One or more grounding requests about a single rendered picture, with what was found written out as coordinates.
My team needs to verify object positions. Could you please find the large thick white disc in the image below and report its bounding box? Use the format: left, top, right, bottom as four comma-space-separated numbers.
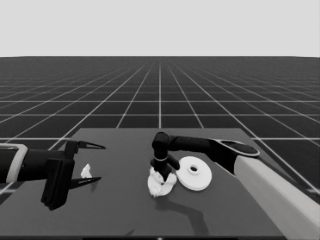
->
175, 155, 213, 192

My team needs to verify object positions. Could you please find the white round carrier with pins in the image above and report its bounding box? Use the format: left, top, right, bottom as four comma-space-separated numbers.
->
147, 166, 178, 198

